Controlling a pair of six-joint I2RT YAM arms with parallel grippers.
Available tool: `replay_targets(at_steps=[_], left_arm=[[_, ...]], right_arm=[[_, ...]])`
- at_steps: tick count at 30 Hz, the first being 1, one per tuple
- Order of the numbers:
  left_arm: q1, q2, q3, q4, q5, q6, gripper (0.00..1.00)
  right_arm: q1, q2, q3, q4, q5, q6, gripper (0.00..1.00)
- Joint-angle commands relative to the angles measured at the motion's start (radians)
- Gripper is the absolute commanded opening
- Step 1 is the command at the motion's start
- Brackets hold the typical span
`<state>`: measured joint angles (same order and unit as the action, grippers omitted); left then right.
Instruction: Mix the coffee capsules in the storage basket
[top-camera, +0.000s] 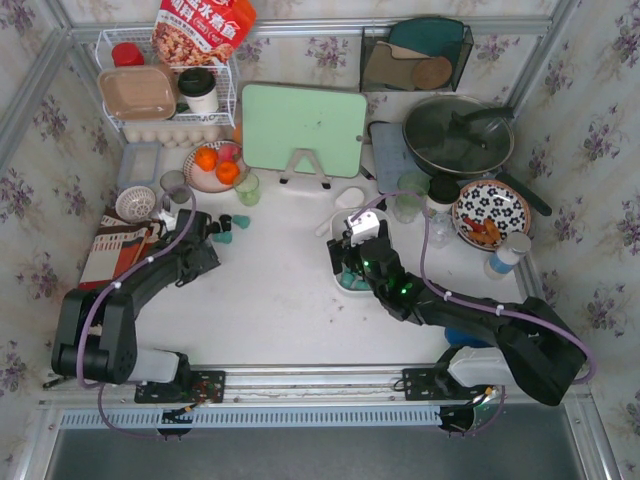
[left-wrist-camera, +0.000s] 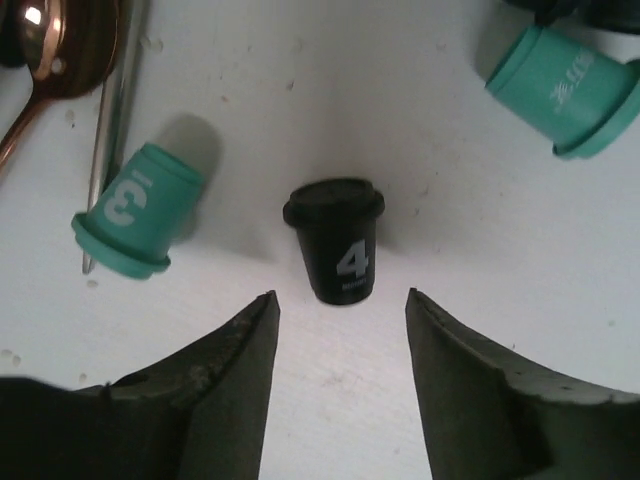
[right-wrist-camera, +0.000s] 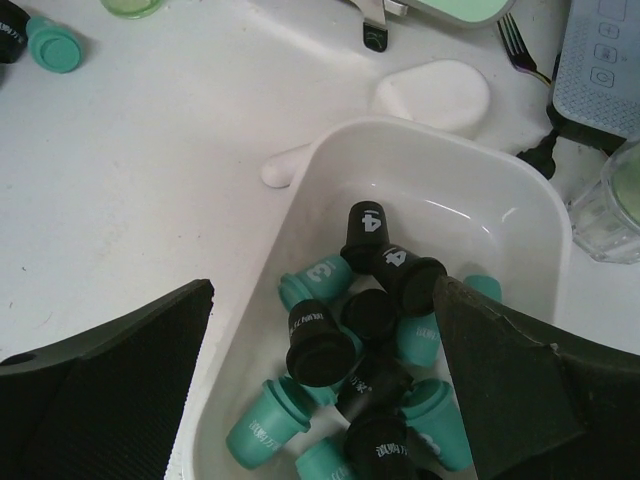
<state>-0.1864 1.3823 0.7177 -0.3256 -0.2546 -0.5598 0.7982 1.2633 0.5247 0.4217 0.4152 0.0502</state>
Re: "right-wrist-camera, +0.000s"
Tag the green plastic tumbler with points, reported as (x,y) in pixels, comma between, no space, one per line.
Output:
(622,174)

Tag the black power plug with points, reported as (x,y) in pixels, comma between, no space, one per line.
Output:
(540,157)

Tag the black coffee capsule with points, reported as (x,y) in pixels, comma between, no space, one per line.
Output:
(370,315)
(320,354)
(367,232)
(376,445)
(408,278)
(13,36)
(378,381)

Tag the green cutting board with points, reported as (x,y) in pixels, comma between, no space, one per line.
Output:
(464,13)

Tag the grey blue board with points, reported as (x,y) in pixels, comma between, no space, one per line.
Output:
(594,97)

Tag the dark iridescent fork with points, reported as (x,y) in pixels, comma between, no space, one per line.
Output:
(516,49)

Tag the white storage basket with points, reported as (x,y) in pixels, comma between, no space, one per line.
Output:
(474,209)

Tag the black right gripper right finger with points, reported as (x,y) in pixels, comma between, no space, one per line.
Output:
(537,402)

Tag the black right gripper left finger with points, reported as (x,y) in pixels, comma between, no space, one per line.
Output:
(105,403)

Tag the white plastic scoop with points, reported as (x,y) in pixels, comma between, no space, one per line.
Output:
(446,94)

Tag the small green glass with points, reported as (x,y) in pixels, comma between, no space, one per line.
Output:
(132,9)

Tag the teal coffee capsule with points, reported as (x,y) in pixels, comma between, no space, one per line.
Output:
(430,409)
(418,340)
(324,280)
(486,285)
(278,414)
(52,46)
(324,461)

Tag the clear faceted glass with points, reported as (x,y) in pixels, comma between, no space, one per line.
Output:
(605,220)

